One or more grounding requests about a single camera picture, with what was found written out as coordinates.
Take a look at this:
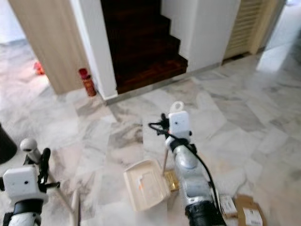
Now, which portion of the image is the beige dustpan with wooden handle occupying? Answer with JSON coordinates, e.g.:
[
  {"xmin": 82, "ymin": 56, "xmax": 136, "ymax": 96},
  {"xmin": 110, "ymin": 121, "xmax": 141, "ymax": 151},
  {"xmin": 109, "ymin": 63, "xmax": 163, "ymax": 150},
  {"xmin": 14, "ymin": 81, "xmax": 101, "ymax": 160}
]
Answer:
[{"xmin": 123, "ymin": 140, "xmax": 172, "ymax": 213}]

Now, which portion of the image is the black plastic bucket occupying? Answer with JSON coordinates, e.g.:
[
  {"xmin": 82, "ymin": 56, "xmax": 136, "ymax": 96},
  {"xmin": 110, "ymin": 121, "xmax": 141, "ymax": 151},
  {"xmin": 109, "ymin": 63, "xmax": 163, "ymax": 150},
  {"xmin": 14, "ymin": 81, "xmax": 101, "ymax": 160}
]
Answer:
[{"xmin": 0, "ymin": 126, "xmax": 18, "ymax": 165}]

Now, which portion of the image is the gold foil packet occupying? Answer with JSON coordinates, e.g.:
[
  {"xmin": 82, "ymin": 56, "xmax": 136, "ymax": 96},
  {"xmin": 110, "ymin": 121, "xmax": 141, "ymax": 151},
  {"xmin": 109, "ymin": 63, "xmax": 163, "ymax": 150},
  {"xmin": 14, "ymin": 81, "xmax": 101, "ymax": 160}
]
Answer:
[{"xmin": 164, "ymin": 170, "xmax": 180, "ymax": 193}]

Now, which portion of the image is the dark wooden staircase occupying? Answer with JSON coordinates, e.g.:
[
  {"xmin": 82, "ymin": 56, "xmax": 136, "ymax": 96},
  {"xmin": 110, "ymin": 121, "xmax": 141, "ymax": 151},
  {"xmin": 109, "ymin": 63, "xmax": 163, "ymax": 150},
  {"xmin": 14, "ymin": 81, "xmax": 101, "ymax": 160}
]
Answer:
[{"xmin": 100, "ymin": 0, "xmax": 188, "ymax": 95}]

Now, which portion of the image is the red bottle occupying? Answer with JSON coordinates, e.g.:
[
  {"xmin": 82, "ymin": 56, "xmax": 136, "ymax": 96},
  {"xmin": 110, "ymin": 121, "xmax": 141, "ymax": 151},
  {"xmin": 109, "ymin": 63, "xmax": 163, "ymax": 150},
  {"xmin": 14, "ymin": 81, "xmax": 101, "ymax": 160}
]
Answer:
[{"xmin": 78, "ymin": 68, "xmax": 97, "ymax": 97}]

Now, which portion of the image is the white printed paper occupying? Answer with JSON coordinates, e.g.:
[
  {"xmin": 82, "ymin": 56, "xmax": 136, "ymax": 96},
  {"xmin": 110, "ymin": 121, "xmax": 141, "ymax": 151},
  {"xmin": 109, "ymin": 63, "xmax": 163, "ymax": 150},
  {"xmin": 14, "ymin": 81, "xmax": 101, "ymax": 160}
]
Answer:
[{"xmin": 218, "ymin": 195, "xmax": 238, "ymax": 218}]

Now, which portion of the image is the cardboard box with white label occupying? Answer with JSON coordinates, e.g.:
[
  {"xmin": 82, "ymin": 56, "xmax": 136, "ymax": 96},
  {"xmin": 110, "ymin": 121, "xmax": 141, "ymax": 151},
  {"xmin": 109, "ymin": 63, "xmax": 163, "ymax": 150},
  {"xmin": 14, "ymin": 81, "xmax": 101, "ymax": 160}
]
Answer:
[{"xmin": 235, "ymin": 194, "xmax": 267, "ymax": 226}]

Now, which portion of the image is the light wooden panel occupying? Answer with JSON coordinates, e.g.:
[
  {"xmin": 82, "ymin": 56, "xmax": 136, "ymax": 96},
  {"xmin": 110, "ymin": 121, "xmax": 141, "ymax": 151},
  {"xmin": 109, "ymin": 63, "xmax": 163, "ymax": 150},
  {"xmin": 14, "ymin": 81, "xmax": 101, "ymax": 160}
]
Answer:
[{"xmin": 8, "ymin": 0, "xmax": 91, "ymax": 96}]

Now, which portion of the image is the beige louvered door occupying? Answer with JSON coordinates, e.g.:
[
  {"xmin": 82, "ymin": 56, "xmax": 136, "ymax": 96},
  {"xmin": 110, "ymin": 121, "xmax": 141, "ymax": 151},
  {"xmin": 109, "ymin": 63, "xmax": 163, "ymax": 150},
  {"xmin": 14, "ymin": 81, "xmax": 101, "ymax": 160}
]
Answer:
[{"xmin": 223, "ymin": 0, "xmax": 279, "ymax": 61}]

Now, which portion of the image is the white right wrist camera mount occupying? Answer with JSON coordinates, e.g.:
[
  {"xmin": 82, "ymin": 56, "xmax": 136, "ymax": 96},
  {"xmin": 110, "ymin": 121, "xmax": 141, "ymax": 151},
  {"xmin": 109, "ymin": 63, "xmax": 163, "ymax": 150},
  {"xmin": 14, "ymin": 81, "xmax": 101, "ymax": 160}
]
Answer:
[{"xmin": 167, "ymin": 101, "xmax": 191, "ymax": 140}]

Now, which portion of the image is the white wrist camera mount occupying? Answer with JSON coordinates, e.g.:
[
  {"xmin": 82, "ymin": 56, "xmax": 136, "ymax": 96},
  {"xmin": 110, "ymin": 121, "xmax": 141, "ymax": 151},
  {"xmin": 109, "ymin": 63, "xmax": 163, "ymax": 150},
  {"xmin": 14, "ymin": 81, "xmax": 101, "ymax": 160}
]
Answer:
[
  {"xmin": 167, "ymin": 101, "xmax": 191, "ymax": 140},
  {"xmin": 2, "ymin": 166, "xmax": 42, "ymax": 204}
]

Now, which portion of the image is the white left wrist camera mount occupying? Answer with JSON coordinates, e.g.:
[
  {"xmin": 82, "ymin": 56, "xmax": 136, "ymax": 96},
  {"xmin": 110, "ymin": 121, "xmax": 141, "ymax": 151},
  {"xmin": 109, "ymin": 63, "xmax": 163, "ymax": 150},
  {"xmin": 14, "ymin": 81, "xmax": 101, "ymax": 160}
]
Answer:
[{"xmin": 2, "ymin": 166, "xmax": 42, "ymax": 204}]

